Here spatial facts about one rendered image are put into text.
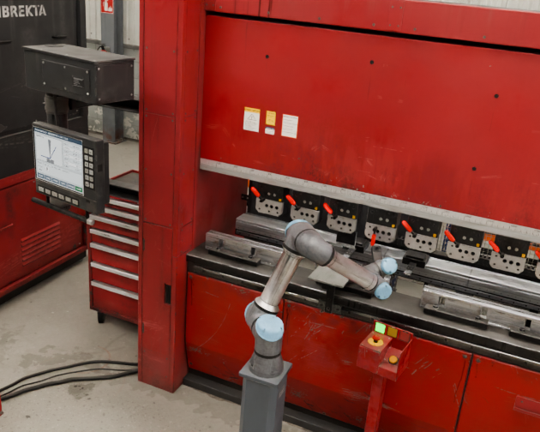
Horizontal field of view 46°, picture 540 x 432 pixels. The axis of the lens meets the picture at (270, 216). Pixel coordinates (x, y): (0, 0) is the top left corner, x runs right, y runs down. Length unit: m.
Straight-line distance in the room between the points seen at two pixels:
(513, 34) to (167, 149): 1.70
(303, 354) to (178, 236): 0.92
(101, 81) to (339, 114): 1.10
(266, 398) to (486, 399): 1.11
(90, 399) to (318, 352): 1.36
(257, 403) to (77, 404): 1.39
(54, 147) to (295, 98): 1.18
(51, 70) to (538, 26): 2.12
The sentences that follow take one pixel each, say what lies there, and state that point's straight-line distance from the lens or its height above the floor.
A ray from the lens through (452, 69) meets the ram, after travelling 2.93.
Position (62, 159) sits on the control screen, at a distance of 3.18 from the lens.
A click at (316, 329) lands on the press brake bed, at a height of 0.65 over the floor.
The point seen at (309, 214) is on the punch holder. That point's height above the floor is 1.23.
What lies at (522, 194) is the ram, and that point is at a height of 1.55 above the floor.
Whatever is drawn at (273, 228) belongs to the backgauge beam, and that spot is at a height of 0.98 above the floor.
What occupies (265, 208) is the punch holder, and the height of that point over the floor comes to 1.20.
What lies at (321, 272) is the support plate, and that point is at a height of 1.00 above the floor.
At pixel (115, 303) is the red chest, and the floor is 0.23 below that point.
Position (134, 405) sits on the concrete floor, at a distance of 3.87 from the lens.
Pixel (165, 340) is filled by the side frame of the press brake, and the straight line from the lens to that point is 3.76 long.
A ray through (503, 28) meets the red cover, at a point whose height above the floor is 2.23.
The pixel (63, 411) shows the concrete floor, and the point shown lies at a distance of 3.87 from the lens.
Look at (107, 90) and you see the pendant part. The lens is 2.99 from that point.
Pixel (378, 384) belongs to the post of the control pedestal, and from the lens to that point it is 3.18.
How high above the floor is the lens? 2.38
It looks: 21 degrees down
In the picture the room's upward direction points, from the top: 5 degrees clockwise
